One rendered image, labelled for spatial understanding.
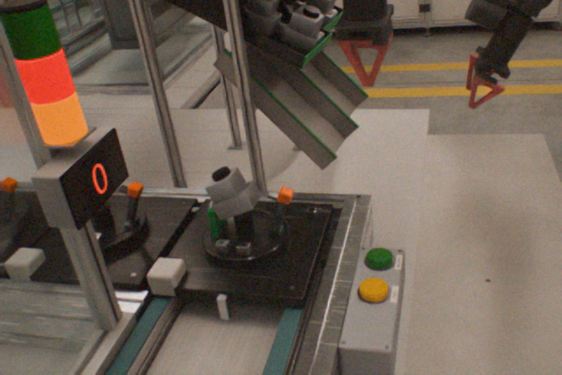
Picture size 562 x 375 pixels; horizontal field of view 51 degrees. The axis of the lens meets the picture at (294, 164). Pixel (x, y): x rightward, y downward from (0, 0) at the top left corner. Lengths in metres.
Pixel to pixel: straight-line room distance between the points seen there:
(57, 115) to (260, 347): 0.42
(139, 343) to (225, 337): 0.12
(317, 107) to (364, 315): 0.50
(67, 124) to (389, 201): 0.72
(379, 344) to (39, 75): 0.51
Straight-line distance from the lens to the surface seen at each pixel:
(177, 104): 1.83
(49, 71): 0.68
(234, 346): 0.88
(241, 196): 0.89
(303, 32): 1.05
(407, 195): 1.24
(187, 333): 0.91
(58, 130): 0.70
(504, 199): 1.24
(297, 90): 1.19
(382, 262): 0.89
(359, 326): 0.81
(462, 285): 1.03
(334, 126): 1.19
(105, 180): 0.75
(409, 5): 4.90
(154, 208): 1.10
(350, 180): 1.30
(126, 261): 0.99
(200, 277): 0.92
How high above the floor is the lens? 1.54
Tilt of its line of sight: 29 degrees down
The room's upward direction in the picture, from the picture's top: 7 degrees counter-clockwise
